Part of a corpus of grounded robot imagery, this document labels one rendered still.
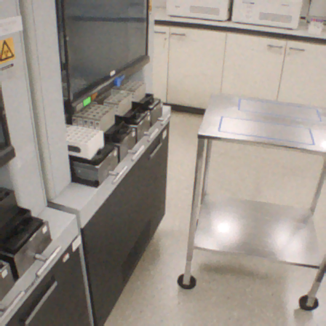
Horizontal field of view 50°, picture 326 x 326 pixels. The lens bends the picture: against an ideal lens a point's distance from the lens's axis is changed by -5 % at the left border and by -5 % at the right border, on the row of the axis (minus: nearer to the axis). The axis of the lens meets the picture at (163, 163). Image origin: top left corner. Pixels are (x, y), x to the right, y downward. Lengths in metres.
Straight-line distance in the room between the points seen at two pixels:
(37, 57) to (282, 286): 1.51
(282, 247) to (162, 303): 0.60
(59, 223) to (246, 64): 2.56
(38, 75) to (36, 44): 0.07
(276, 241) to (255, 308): 0.33
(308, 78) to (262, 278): 1.92
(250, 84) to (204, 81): 0.43
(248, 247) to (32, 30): 1.21
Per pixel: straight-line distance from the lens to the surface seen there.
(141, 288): 1.78
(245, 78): 3.31
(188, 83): 3.43
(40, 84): 0.94
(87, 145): 1.09
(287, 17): 3.20
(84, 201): 1.07
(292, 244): 1.70
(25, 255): 0.87
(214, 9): 3.25
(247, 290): 1.83
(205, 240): 1.63
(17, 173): 0.91
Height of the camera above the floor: 1.37
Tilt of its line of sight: 31 degrees down
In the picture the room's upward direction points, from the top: 2 degrees clockwise
